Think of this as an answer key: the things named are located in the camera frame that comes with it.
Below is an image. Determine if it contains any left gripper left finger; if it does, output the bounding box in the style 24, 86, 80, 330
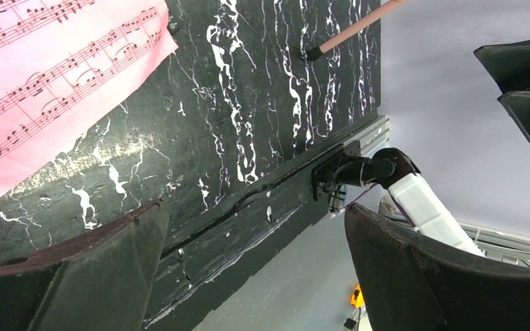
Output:
0, 199, 169, 330

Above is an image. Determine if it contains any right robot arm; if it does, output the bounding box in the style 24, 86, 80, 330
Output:
331, 40, 530, 257

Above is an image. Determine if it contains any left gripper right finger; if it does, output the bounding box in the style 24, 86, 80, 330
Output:
344, 203, 530, 330

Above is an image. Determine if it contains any pink sheet music page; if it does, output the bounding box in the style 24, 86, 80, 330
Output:
0, 1, 177, 197

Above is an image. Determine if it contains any pink music stand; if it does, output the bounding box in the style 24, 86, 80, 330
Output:
301, 0, 408, 61

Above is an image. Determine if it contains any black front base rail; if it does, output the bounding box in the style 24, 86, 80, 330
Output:
142, 115, 389, 330

